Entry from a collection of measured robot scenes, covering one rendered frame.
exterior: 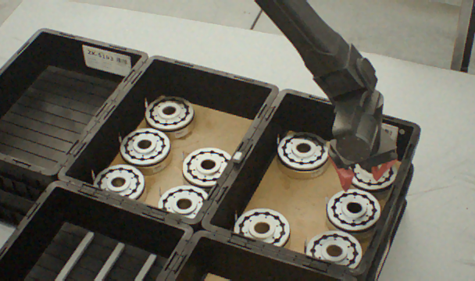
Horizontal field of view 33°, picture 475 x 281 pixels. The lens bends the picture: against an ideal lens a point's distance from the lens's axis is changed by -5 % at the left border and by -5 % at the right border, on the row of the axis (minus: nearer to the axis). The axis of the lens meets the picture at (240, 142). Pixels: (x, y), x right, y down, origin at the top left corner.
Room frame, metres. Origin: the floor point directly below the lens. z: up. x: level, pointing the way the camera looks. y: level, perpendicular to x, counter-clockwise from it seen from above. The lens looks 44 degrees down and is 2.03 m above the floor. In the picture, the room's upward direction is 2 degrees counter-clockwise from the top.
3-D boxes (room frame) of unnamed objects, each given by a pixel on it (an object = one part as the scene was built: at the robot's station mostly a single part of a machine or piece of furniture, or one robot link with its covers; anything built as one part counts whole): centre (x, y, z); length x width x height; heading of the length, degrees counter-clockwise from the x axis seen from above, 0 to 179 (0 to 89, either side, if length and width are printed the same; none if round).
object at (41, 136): (1.29, 0.40, 0.87); 0.40 x 0.30 x 0.11; 155
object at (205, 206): (1.17, 0.13, 0.92); 0.40 x 0.30 x 0.02; 155
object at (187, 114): (1.30, 0.15, 0.86); 0.10 x 0.10 x 0.01
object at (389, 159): (1.01, -0.23, 0.99); 0.07 x 0.07 x 0.09; 21
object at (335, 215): (1.01, -0.21, 0.86); 0.10 x 0.10 x 0.01
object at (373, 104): (1.00, -0.21, 1.12); 0.07 x 0.06 x 0.07; 160
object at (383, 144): (1.00, -0.21, 1.06); 0.10 x 0.07 x 0.07; 111
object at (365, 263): (1.04, -0.14, 0.92); 0.40 x 0.30 x 0.02; 155
